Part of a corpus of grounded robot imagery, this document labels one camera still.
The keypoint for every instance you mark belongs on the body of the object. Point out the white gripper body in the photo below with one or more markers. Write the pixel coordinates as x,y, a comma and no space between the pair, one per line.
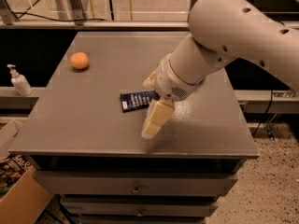
168,82

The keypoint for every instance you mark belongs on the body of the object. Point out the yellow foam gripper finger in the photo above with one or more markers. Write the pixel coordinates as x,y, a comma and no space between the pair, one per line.
149,82
159,112

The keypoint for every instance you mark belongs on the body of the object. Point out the dark blue rxbar wrapper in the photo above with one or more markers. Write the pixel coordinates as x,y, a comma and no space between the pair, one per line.
137,100

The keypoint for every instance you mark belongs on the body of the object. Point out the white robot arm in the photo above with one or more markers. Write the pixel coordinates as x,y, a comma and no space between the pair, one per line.
220,31

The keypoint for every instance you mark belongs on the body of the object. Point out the orange fruit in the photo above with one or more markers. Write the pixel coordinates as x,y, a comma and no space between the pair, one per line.
79,60

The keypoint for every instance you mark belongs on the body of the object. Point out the grey drawer cabinet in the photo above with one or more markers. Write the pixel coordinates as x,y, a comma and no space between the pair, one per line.
87,150

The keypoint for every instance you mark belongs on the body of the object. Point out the white pump lotion bottle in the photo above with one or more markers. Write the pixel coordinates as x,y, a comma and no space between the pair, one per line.
19,81

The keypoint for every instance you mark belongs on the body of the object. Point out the snack package in box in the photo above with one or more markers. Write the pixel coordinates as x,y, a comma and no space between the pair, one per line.
11,170

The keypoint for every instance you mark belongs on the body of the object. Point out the cardboard box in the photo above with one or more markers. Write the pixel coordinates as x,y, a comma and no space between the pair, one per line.
26,199

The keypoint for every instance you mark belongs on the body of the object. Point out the metal railing frame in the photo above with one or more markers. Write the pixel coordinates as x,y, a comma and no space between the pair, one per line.
123,14

